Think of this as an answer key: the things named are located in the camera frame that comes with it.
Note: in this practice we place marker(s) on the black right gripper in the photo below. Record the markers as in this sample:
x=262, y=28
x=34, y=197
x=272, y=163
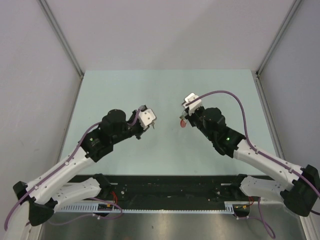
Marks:
x=190, y=117

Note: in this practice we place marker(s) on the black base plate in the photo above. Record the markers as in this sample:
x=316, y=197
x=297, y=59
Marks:
x=182, y=187

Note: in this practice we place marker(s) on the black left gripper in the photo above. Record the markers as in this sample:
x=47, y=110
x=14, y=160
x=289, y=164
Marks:
x=141, y=130

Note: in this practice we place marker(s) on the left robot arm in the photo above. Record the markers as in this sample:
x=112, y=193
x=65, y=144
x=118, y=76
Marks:
x=48, y=193

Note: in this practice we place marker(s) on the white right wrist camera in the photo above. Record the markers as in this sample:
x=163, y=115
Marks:
x=191, y=104

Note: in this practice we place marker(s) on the white slotted cable duct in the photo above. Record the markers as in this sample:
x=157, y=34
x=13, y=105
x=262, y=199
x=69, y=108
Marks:
x=167, y=205

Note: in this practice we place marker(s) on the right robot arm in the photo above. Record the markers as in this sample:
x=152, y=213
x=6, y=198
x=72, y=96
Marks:
x=296, y=186

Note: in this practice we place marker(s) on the keyring bunch with chain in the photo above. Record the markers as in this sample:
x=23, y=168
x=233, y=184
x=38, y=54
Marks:
x=183, y=116

